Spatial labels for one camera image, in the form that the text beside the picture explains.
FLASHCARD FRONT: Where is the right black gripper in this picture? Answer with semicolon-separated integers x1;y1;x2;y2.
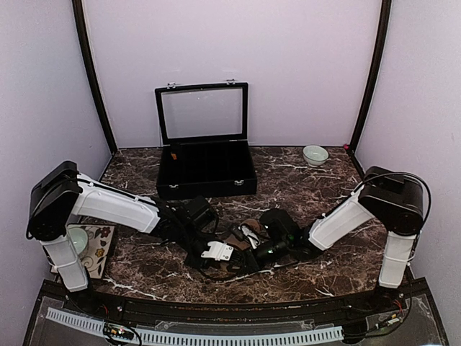
229;237;290;275

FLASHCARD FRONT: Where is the left black frame post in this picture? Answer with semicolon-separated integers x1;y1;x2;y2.
71;0;118;156

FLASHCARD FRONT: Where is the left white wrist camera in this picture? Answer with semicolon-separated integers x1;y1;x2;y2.
201;241;234;262

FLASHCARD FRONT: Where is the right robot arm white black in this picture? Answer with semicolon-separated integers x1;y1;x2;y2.
244;167;432;313

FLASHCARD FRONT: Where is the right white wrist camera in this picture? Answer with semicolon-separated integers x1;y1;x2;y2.
232;223;261;249

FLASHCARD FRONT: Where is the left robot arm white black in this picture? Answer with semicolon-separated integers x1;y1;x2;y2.
26;161;246;314

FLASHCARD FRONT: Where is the pale green bowl on mat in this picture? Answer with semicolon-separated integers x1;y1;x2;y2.
68;227;89;257

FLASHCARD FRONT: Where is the black front rail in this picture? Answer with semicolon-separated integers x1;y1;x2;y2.
42;280;433;325

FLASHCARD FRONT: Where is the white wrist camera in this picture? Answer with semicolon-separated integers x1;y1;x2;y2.
232;223;261;249
201;241;234;262

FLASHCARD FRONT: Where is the tan brown sock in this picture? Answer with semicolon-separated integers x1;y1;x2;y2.
225;218;269;274

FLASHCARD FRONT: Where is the white slotted cable duct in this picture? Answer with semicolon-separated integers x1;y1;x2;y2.
45;308;344;345

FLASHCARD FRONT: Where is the black display case glass lid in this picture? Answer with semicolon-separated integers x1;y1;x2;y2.
154;81;259;199

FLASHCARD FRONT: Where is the floral patterned mat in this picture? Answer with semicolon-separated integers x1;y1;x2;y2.
68;224;115;280

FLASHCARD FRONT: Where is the pale green bowl at back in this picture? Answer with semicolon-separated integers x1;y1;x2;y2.
303;145;329;167

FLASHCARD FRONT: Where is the green circuit board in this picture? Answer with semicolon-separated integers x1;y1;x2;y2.
102;323;135;342

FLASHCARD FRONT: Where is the right black frame post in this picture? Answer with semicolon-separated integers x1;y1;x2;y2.
348;0;393;156

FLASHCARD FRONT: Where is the black frame post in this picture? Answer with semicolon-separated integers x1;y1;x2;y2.
71;0;118;156
348;0;393;156

